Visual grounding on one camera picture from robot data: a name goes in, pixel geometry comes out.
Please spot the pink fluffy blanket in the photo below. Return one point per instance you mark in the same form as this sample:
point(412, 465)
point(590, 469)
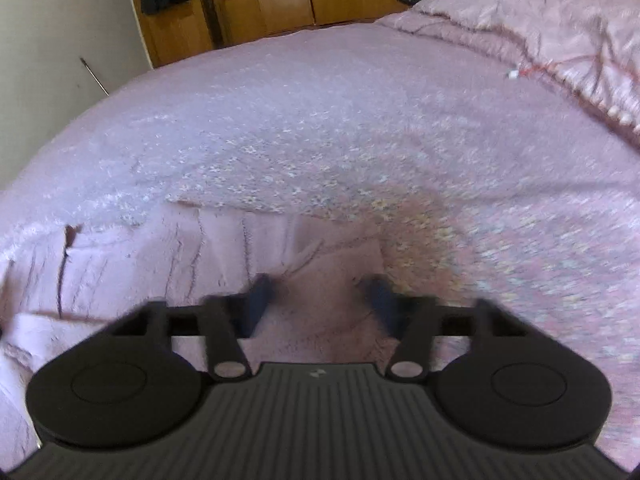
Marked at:
point(540, 25)

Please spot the thin metal rod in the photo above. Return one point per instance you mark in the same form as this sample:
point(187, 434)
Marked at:
point(94, 76)

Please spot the floral pink bed sheet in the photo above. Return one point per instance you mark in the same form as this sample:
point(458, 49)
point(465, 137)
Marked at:
point(310, 115)

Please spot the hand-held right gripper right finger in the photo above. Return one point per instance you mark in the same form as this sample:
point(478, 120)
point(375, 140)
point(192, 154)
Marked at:
point(383, 303)

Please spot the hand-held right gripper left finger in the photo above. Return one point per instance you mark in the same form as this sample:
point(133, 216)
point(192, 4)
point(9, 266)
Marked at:
point(259, 301)

